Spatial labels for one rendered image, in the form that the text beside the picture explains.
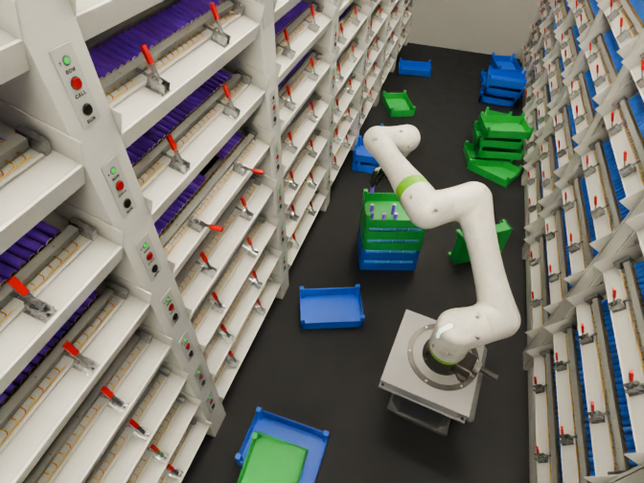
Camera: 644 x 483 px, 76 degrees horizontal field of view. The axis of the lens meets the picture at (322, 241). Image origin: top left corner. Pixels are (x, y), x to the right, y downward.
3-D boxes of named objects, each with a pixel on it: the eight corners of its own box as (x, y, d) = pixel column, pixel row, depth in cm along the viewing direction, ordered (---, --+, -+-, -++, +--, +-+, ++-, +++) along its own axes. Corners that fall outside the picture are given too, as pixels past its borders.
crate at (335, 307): (357, 293, 212) (359, 284, 206) (363, 327, 198) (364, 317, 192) (300, 295, 210) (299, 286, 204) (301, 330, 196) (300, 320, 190)
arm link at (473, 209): (533, 335, 133) (496, 174, 131) (489, 350, 130) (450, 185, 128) (508, 328, 145) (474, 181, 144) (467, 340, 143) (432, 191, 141)
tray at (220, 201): (266, 154, 145) (273, 134, 138) (171, 282, 105) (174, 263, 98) (216, 126, 144) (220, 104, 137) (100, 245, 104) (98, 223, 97)
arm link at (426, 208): (450, 231, 135) (458, 203, 126) (415, 241, 133) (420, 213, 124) (425, 196, 147) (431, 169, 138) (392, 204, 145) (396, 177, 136)
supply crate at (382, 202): (420, 201, 214) (423, 189, 208) (426, 228, 200) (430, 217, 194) (362, 200, 213) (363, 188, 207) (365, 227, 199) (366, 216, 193)
